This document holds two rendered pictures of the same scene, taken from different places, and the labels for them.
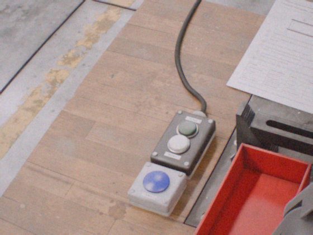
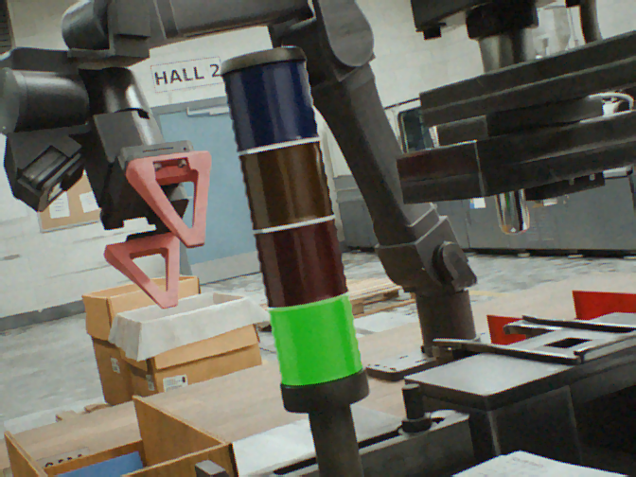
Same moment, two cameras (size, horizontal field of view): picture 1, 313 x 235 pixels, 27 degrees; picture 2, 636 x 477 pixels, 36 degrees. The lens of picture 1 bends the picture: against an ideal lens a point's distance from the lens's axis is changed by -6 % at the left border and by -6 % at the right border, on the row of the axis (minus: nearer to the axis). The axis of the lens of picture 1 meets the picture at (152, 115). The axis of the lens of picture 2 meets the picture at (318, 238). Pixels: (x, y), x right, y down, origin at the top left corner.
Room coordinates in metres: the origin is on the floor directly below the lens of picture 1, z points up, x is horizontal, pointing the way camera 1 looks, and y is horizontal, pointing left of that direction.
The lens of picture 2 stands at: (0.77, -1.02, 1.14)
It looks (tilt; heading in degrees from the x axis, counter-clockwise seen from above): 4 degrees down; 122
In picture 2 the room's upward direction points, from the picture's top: 11 degrees counter-clockwise
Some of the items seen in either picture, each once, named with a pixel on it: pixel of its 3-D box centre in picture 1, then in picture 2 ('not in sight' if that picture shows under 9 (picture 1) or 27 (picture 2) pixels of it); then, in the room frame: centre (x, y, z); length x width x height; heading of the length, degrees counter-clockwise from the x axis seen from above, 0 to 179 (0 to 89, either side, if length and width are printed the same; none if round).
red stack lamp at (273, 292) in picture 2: not in sight; (300, 261); (0.53, -0.66, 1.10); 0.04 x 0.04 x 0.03
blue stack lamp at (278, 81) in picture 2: not in sight; (271, 108); (0.53, -0.66, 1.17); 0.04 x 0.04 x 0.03
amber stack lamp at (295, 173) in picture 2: not in sight; (286, 185); (0.53, -0.66, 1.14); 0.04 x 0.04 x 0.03
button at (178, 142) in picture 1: (179, 145); not in sight; (0.69, -0.03, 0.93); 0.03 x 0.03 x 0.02
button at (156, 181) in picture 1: (156, 183); not in sight; (0.63, 0.01, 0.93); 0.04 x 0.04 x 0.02
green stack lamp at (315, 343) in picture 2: not in sight; (315, 337); (0.53, -0.66, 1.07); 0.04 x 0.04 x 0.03
